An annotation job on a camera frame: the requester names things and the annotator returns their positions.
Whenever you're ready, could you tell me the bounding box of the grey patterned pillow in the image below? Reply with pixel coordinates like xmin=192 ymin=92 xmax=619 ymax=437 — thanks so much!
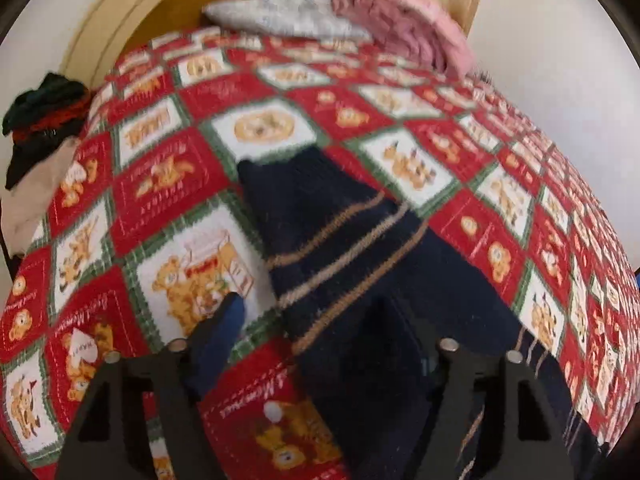
xmin=202 ymin=0 xmax=373 ymax=43

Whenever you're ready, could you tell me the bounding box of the yellow wooden headboard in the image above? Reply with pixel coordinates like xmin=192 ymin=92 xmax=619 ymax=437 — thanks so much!
xmin=60 ymin=0 xmax=451 ymax=81

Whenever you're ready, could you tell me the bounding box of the red bear printed blanket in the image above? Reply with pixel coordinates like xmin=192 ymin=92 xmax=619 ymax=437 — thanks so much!
xmin=0 ymin=27 xmax=640 ymax=480

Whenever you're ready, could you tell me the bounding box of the beige cloth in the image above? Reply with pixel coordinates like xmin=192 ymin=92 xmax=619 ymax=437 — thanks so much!
xmin=0 ymin=137 xmax=81 ymax=257

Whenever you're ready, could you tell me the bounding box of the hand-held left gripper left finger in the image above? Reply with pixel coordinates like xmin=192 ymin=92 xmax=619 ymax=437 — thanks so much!
xmin=55 ymin=291 xmax=248 ymax=480

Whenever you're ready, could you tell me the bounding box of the navy striped knit garment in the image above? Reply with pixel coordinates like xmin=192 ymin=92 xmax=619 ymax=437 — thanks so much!
xmin=236 ymin=146 xmax=601 ymax=480

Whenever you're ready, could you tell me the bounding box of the dark knit clothes pile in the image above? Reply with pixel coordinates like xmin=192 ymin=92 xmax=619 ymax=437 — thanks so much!
xmin=2 ymin=72 xmax=92 ymax=191

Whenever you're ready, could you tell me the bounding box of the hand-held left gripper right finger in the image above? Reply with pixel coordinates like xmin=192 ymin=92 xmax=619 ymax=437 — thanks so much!
xmin=387 ymin=296 xmax=576 ymax=480

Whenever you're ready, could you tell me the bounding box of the pink folded blanket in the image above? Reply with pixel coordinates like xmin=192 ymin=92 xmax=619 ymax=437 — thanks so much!
xmin=329 ymin=0 xmax=478 ymax=80

